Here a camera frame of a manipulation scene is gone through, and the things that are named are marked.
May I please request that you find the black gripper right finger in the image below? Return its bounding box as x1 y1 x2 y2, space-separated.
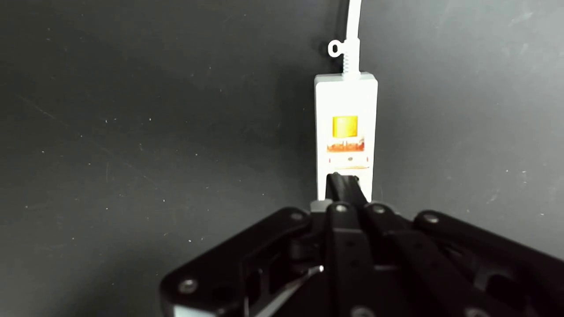
343 173 564 317

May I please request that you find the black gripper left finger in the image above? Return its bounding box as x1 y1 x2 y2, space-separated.
160 171 378 317

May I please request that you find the white power strip adapter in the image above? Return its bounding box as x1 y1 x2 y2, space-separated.
311 71 380 208

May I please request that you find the white cable tie ring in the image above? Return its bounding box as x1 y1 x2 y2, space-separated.
323 38 353 60

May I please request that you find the thick white adapter cord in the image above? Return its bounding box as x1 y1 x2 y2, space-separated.
341 0 366 78

